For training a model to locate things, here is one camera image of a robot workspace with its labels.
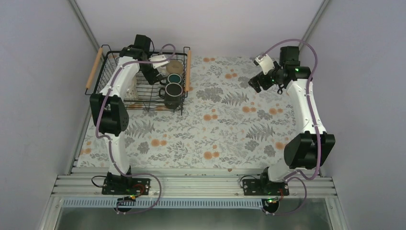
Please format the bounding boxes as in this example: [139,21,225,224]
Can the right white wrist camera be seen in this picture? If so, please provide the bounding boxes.
[254,54,275,75]

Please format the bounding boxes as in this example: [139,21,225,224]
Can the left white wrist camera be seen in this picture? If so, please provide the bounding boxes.
[149,55,169,69]

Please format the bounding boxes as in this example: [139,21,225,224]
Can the beige mug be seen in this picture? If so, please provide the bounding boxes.
[166,60,183,75]

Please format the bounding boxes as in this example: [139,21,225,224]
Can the matte black mug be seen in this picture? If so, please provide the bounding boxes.
[158,82,183,110]

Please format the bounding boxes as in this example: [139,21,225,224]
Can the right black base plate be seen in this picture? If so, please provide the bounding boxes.
[242,179,290,196]

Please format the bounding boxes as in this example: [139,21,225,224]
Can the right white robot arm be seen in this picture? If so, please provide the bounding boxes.
[248,46,336,195]

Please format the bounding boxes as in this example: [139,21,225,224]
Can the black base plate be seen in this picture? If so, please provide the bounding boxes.
[101,177,150,196]
[242,179,290,196]

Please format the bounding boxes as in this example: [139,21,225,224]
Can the dark green mug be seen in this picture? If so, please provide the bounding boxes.
[159,73,182,85]

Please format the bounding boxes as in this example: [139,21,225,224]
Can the patterned white mug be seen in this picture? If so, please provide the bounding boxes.
[125,76,138,100]

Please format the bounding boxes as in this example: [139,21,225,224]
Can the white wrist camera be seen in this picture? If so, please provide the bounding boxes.
[254,54,275,75]
[149,55,169,69]

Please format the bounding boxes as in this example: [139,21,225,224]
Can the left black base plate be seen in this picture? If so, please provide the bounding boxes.
[101,177,150,196]

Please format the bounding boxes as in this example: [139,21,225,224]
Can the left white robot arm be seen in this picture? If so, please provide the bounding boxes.
[90,34,169,194]

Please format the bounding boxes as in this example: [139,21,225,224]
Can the aluminium rail frame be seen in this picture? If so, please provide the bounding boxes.
[51,167,337,208]

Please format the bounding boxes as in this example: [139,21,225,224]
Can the floral table mat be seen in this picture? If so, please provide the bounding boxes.
[77,56,305,169]

